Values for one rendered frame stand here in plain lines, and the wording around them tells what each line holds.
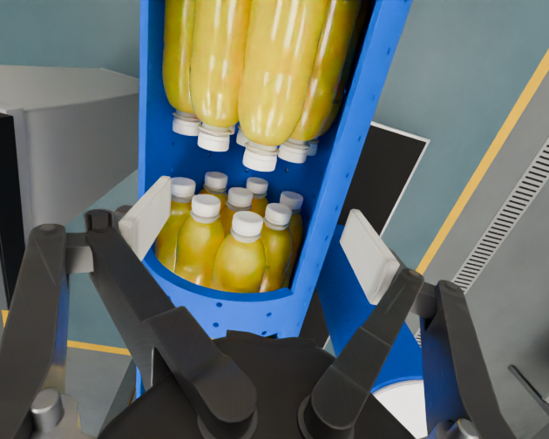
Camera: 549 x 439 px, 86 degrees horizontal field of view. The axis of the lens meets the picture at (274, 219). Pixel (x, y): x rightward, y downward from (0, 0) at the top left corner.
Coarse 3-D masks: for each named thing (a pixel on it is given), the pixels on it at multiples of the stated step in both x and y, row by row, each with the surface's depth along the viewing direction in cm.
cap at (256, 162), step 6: (246, 150) 34; (246, 156) 33; (252, 156) 33; (258, 156) 33; (264, 156) 33; (276, 156) 34; (246, 162) 34; (252, 162) 33; (258, 162) 33; (264, 162) 33; (270, 162) 33; (252, 168) 33; (258, 168) 33; (264, 168) 33; (270, 168) 34
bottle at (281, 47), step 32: (256, 0) 26; (288, 0) 25; (320, 0) 26; (256, 32) 27; (288, 32) 26; (320, 32) 28; (256, 64) 28; (288, 64) 27; (256, 96) 29; (288, 96) 29; (256, 128) 30; (288, 128) 31
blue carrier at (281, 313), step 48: (144, 0) 29; (384, 0) 24; (144, 48) 31; (384, 48) 28; (144, 96) 33; (144, 144) 35; (192, 144) 49; (336, 144) 30; (144, 192) 38; (336, 192) 34; (192, 288) 35; (288, 288) 59; (288, 336) 43
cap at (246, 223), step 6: (234, 216) 37; (240, 216) 38; (246, 216) 38; (252, 216) 38; (258, 216) 39; (234, 222) 37; (240, 222) 36; (246, 222) 36; (252, 222) 37; (258, 222) 37; (234, 228) 37; (240, 228) 37; (246, 228) 36; (252, 228) 37; (258, 228) 37; (246, 234) 37; (252, 234) 37
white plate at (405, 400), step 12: (396, 384) 75; (408, 384) 75; (420, 384) 75; (384, 396) 77; (396, 396) 77; (408, 396) 77; (420, 396) 77; (396, 408) 79; (408, 408) 79; (420, 408) 80; (408, 420) 82; (420, 420) 82; (420, 432) 85
